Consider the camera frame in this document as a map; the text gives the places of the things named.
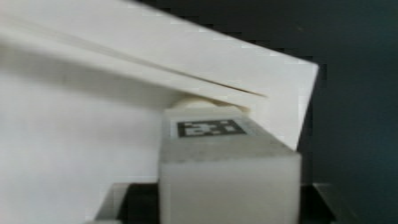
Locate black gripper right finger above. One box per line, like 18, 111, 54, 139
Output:
299, 185, 336, 224

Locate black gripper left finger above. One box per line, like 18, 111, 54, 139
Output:
118, 183, 160, 224

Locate white table leg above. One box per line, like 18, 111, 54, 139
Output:
158, 98, 302, 224

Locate white square table top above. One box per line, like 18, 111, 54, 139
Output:
0, 0, 318, 224

